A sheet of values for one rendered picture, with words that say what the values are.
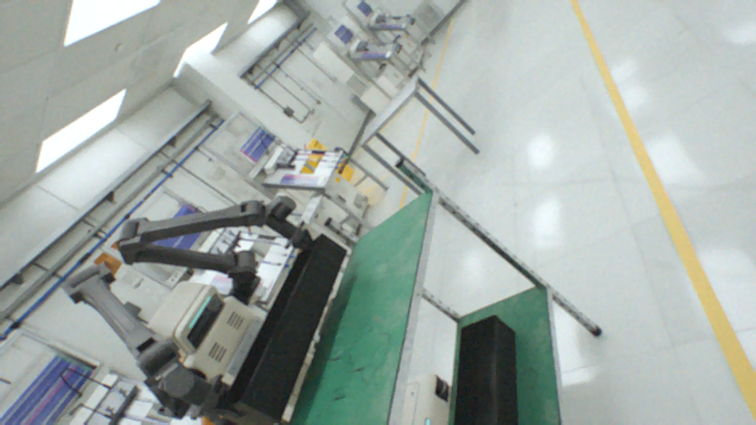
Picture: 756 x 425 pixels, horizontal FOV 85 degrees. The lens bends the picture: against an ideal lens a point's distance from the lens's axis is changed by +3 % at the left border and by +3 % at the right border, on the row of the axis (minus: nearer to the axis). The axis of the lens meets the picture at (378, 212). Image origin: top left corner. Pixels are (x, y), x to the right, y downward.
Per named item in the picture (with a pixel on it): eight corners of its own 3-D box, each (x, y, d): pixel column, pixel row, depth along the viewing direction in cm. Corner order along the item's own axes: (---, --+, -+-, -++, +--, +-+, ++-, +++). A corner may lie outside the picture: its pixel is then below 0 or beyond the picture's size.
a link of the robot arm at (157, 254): (117, 244, 137) (110, 267, 130) (124, 216, 130) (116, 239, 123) (252, 264, 159) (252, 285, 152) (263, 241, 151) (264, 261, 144)
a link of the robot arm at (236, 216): (131, 230, 135) (124, 255, 127) (122, 217, 130) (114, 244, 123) (264, 207, 140) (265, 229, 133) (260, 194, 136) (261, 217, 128)
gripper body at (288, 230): (307, 222, 143) (289, 210, 141) (296, 243, 136) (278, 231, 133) (298, 230, 147) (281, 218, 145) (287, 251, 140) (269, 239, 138)
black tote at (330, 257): (322, 269, 152) (298, 253, 148) (348, 250, 140) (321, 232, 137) (252, 431, 111) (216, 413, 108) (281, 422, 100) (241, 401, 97)
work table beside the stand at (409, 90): (479, 152, 355) (414, 89, 330) (423, 199, 389) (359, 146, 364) (475, 131, 391) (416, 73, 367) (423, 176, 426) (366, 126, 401)
